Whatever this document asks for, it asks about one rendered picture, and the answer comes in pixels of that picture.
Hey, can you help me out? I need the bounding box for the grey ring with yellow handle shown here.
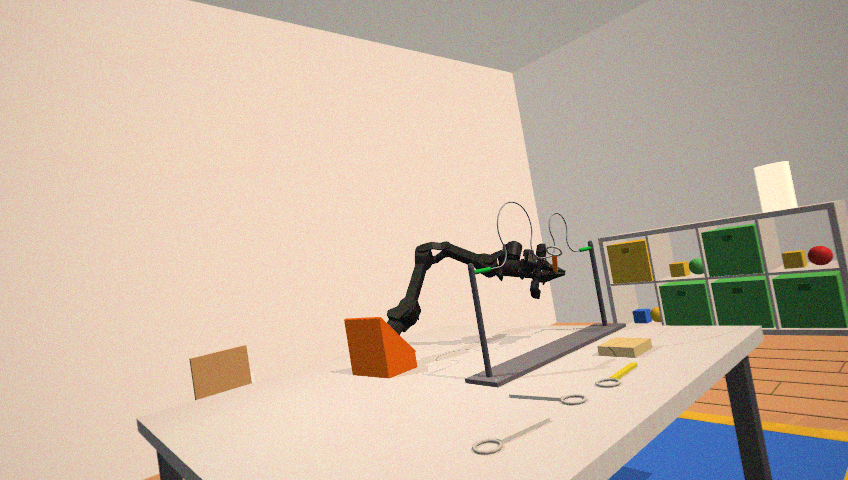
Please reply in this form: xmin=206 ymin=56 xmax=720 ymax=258
xmin=595 ymin=362 xmax=638 ymax=388

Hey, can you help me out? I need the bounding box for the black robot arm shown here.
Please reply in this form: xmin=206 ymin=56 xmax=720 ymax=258
xmin=387 ymin=241 xmax=537 ymax=335

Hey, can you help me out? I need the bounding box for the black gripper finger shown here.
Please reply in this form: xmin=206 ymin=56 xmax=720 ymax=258
xmin=542 ymin=269 xmax=565 ymax=285
xmin=543 ymin=258 xmax=566 ymax=273

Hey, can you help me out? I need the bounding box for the brown rod with grey tip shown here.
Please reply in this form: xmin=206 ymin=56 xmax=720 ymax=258
xmin=546 ymin=246 xmax=562 ymax=272

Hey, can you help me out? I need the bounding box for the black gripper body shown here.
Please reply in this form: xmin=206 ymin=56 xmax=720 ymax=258
xmin=516 ymin=243 xmax=546 ymax=299

